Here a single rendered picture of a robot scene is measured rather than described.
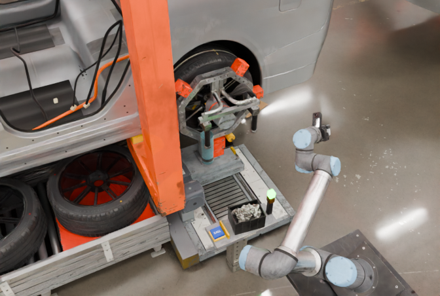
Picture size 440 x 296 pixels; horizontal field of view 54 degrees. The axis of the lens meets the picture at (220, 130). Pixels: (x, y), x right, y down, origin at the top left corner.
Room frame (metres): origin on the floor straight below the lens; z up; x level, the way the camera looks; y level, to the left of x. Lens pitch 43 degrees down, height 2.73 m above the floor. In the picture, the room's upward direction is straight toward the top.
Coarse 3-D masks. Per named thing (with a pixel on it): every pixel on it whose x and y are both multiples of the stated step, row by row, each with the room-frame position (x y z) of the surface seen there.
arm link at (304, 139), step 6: (300, 132) 1.60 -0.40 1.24; (306, 132) 1.59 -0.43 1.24; (312, 132) 1.62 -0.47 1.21; (294, 138) 1.59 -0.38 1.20; (300, 138) 1.58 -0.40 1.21; (306, 138) 1.56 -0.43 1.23; (312, 138) 1.59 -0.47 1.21; (300, 144) 1.56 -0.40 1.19; (306, 144) 1.55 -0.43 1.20; (312, 144) 1.57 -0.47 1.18
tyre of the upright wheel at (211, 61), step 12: (204, 48) 2.46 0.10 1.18; (216, 48) 2.49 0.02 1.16; (180, 60) 2.38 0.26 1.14; (192, 60) 2.34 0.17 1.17; (204, 60) 2.32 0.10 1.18; (216, 60) 2.34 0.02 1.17; (228, 60) 2.38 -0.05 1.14; (180, 72) 2.29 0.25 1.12; (192, 72) 2.26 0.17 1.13; (204, 72) 2.29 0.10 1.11; (180, 132) 2.21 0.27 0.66
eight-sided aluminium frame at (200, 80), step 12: (216, 72) 2.29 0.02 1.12; (228, 72) 2.28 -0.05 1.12; (192, 84) 2.21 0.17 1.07; (252, 84) 2.36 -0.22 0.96; (180, 96) 2.19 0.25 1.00; (192, 96) 2.17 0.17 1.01; (180, 108) 2.12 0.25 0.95; (180, 120) 2.12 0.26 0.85; (240, 120) 2.32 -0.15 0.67; (192, 132) 2.16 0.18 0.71; (216, 132) 2.25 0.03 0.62; (228, 132) 2.28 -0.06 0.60
